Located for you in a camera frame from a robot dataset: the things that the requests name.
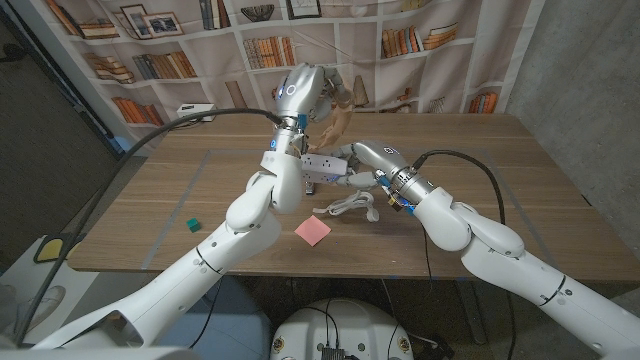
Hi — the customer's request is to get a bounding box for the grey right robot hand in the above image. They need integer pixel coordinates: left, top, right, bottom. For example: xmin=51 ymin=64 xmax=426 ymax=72
xmin=327 ymin=139 xmax=436 ymax=206

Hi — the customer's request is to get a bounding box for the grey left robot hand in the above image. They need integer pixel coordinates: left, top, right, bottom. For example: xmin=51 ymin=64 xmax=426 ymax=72
xmin=272 ymin=63 xmax=354 ymax=151

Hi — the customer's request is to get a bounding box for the beige nylon stocking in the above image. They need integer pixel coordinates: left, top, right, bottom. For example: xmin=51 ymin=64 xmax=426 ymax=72
xmin=307 ymin=102 xmax=356 ymax=151

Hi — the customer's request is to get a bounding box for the white power cord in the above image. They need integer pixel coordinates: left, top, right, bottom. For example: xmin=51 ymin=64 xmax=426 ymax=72
xmin=313 ymin=189 xmax=380 ymax=223

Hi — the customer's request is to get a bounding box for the white power strip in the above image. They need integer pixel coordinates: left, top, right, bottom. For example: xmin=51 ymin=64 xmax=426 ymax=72
xmin=299 ymin=153 xmax=350 ymax=185

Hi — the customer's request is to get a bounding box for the pink sticky note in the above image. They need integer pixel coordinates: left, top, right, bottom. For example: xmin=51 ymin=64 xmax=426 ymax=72
xmin=294 ymin=214 xmax=333 ymax=248

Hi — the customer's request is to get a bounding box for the printed bookshelf backdrop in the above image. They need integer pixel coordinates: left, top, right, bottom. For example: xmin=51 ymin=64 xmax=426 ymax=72
xmin=9 ymin=0 xmax=546 ymax=151

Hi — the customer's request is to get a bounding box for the white socket box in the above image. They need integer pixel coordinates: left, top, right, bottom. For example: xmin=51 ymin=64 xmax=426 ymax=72
xmin=176 ymin=103 xmax=217 ymax=122

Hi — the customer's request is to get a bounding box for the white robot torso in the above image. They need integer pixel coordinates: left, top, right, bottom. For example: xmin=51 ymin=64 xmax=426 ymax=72
xmin=269 ymin=298 xmax=415 ymax=360

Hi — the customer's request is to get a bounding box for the grey table leg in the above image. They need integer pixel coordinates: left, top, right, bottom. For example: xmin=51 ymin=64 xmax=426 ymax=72
xmin=457 ymin=279 xmax=490 ymax=345

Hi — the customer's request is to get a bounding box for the white sneaker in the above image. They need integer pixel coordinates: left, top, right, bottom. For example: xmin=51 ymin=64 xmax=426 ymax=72
xmin=0 ymin=284 xmax=67 ymax=346

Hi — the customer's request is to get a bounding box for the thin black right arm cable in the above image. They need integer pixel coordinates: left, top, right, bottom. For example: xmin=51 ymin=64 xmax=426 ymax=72
xmin=421 ymin=227 xmax=434 ymax=281

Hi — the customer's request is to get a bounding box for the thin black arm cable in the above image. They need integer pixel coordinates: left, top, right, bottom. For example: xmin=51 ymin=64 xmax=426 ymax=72
xmin=421 ymin=227 xmax=434 ymax=281
xmin=188 ymin=277 xmax=225 ymax=350

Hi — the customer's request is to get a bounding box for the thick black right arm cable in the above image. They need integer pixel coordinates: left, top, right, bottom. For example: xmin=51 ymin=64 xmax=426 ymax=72
xmin=410 ymin=149 xmax=517 ymax=360

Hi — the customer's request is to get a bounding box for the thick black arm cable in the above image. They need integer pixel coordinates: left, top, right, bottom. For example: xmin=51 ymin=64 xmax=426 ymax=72
xmin=14 ymin=108 xmax=284 ymax=347
xmin=410 ymin=149 xmax=517 ymax=360

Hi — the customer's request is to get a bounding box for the black torso cable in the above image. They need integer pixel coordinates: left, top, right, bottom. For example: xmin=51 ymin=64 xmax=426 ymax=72
xmin=298 ymin=298 xmax=342 ymax=350

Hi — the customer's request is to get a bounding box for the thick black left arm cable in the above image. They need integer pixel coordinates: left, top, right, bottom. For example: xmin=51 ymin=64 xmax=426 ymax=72
xmin=14 ymin=108 xmax=284 ymax=347

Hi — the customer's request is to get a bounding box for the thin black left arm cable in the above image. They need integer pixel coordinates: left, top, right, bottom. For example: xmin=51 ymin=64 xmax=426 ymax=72
xmin=188 ymin=277 xmax=225 ymax=350

